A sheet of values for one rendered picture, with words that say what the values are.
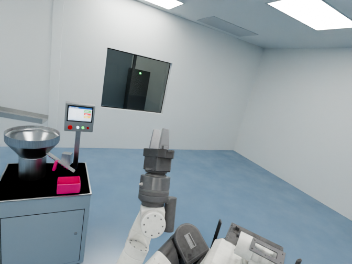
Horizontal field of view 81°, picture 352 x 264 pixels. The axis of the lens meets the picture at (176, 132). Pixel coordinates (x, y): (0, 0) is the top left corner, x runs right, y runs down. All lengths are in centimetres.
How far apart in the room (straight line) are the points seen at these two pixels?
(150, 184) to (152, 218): 9
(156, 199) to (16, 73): 391
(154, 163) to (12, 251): 166
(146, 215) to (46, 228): 146
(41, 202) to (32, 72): 282
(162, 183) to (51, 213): 140
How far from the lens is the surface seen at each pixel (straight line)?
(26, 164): 197
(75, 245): 214
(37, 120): 244
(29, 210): 189
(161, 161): 58
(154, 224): 59
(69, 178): 190
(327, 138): 501
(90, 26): 428
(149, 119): 469
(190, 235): 79
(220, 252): 80
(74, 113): 195
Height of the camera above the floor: 179
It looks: 15 degrees down
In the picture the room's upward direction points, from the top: 12 degrees clockwise
